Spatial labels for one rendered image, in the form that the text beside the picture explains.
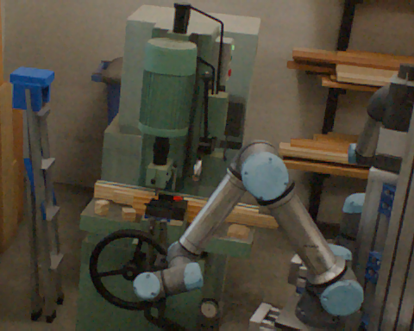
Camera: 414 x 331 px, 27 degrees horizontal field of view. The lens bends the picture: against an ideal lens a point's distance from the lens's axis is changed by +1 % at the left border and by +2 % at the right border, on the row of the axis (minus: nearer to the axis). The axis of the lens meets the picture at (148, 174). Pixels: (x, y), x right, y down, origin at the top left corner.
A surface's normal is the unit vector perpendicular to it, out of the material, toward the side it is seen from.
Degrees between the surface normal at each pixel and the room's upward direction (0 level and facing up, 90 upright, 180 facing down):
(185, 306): 90
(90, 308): 90
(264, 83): 90
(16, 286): 0
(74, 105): 90
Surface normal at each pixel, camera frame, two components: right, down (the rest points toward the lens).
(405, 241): -0.40, 0.28
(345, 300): 0.07, 0.44
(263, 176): -0.07, 0.24
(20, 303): 0.09, -0.94
